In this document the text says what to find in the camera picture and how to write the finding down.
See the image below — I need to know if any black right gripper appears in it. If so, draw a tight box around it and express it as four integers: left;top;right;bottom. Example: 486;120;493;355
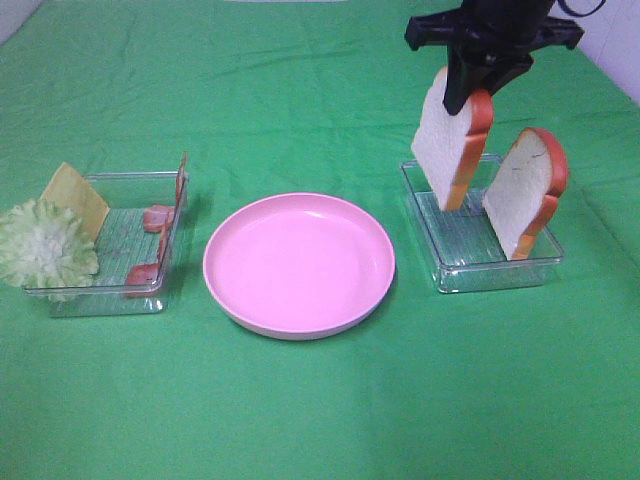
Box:
404;0;584;115

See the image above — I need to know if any toy bread slice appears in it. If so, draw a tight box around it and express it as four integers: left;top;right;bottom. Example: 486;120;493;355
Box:
411;67;494;211
482;127;569;260

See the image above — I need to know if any toy bacon strip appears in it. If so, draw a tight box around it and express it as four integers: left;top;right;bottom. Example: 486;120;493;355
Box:
125;220;170;287
143;152;188;233

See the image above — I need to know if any toy bacon strip front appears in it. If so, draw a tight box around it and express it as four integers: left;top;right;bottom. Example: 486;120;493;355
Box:
125;220;170;287

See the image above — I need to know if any green toy lettuce leaf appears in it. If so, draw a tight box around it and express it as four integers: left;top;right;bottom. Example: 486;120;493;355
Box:
1;199;99;289

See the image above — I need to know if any green tablecloth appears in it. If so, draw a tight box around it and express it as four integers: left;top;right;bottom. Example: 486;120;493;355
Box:
1;1;639;479

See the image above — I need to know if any clear right plastic tray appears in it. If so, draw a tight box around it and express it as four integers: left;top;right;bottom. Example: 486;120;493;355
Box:
400;154;564;294

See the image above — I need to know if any clear plastic tray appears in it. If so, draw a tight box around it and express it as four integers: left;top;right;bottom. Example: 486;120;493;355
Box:
24;171;189;317
400;154;564;294

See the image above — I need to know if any pink round plate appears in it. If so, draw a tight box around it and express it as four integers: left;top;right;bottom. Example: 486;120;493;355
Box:
202;192;395;340

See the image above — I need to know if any clear left plastic tray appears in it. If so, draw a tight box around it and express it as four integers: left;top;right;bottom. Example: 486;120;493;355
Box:
24;171;189;317

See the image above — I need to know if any yellow toy cheese slice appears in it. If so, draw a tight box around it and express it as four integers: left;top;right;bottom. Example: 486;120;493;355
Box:
40;162;110;241

